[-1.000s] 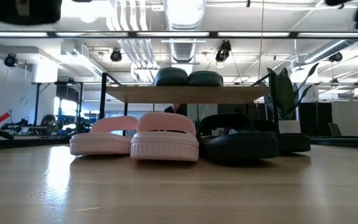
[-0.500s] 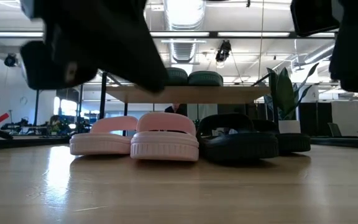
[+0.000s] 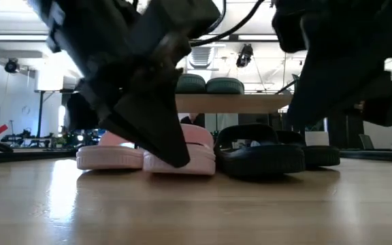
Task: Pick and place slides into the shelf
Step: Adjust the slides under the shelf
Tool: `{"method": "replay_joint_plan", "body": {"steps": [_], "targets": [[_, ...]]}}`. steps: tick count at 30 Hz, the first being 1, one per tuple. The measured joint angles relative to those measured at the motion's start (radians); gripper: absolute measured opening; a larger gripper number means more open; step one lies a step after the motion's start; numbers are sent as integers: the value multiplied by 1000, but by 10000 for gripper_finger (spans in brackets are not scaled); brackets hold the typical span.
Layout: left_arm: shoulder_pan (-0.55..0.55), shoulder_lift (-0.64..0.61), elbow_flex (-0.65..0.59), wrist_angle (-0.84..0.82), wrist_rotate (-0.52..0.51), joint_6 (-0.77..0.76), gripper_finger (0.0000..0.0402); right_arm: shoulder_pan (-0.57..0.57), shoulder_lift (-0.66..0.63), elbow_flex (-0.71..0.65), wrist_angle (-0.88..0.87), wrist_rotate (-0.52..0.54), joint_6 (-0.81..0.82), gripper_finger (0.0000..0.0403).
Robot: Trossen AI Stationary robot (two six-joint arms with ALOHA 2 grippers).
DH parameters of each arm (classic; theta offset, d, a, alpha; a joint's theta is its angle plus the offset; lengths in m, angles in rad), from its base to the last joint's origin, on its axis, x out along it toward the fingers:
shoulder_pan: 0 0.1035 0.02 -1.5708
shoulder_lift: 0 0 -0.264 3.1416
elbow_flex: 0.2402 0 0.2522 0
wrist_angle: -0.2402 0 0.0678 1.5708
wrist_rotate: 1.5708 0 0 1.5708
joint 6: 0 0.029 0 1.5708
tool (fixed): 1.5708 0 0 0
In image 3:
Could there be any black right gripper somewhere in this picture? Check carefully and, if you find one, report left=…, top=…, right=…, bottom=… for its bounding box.
left=272, top=0, right=392, bottom=130

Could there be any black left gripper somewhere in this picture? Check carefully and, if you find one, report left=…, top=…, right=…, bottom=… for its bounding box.
left=29, top=0, right=221, bottom=168

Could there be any pink slide sandal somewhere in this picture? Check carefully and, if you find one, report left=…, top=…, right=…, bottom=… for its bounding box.
left=76, top=131, right=146, bottom=171
left=142, top=122, right=216, bottom=176

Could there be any black slide sandal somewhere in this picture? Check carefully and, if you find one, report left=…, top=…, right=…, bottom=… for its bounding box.
left=214, top=123, right=306, bottom=177
left=276, top=130, right=341, bottom=168

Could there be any green slide sandal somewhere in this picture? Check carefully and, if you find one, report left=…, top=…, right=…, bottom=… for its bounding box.
left=206, top=77, right=246, bottom=95
left=175, top=73, right=207, bottom=95

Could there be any green plant in white pot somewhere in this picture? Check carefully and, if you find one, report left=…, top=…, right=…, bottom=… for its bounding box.
left=290, top=73, right=330, bottom=147

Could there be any ceiling air vent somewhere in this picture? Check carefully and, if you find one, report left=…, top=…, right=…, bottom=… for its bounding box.
left=186, top=46, right=214, bottom=71

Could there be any ceiling light strip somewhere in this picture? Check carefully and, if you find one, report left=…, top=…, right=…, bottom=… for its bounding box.
left=0, top=33, right=49, bottom=42
left=238, top=33, right=279, bottom=42

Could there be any black hanging camera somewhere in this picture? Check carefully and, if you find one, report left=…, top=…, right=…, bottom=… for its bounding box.
left=235, top=43, right=254, bottom=68

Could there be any black ceiling camera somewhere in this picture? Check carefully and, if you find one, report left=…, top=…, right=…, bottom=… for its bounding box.
left=4, top=58, right=20, bottom=74

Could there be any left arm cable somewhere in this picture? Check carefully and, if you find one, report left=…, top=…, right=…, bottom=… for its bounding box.
left=189, top=0, right=267, bottom=48

